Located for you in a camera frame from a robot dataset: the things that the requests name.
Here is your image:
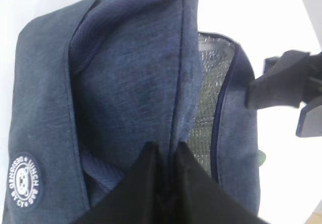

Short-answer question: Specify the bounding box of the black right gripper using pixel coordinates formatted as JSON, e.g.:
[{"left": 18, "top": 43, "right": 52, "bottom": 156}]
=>
[{"left": 246, "top": 50, "right": 321, "bottom": 137}]

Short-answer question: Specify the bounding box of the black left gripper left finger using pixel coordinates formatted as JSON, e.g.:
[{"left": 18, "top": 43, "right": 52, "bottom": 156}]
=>
[{"left": 75, "top": 142, "right": 159, "bottom": 223}]

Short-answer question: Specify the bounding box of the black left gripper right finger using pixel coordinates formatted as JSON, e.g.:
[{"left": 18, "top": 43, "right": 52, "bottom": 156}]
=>
[{"left": 170, "top": 142, "right": 265, "bottom": 223}]

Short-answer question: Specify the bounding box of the green cucumber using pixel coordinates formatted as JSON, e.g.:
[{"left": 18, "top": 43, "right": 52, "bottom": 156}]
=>
[{"left": 258, "top": 150, "right": 266, "bottom": 166}]

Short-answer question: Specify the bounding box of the navy blue lunch bag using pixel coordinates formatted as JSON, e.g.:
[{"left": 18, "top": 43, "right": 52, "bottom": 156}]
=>
[{"left": 3, "top": 0, "right": 260, "bottom": 223}]

